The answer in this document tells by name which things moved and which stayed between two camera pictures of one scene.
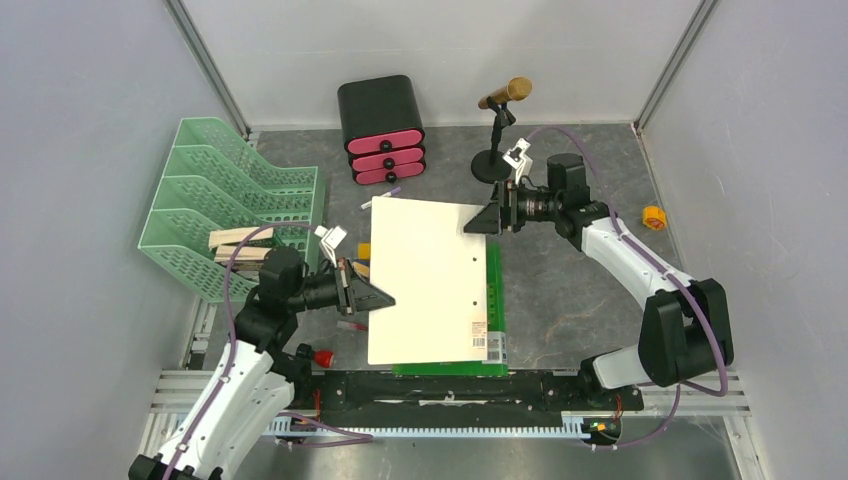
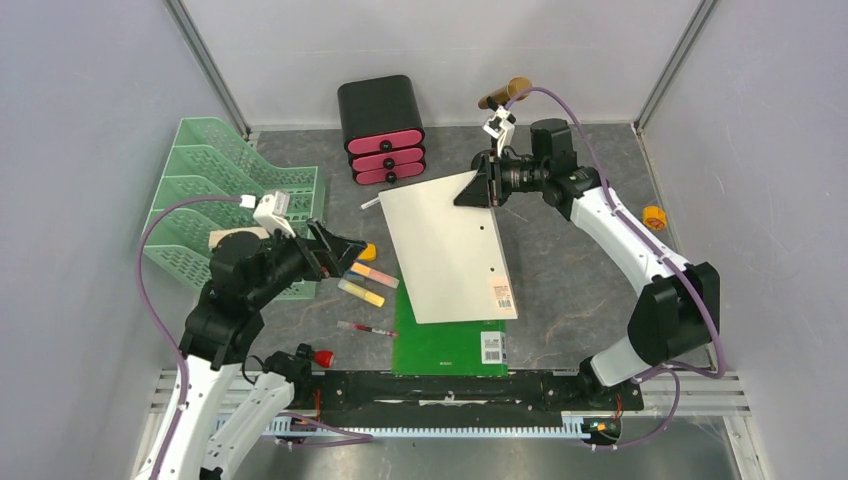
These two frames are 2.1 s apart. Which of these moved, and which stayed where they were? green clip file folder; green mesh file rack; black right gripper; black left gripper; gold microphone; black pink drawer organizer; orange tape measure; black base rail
Moved: black left gripper; black right gripper; green clip file folder
Stayed: green mesh file rack; black pink drawer organizer; orange tape measure; black base rail; gold microphone
